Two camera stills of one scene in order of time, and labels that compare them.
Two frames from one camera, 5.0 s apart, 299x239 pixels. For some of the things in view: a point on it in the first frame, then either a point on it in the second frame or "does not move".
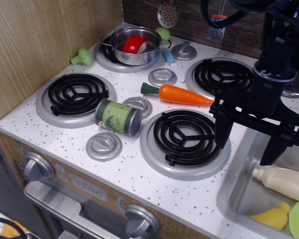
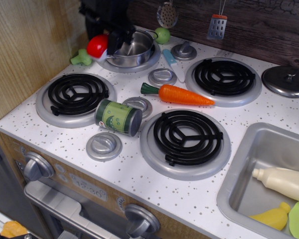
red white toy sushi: x=135 y=44 → x=97 y=46
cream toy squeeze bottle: x=292 y=183 does not move
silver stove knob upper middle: x=162 y=76 does not move
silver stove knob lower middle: x=141 y=103 does not move
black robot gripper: x=260 y=106 → x=114 y=16
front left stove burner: x=69 y=100 does not move
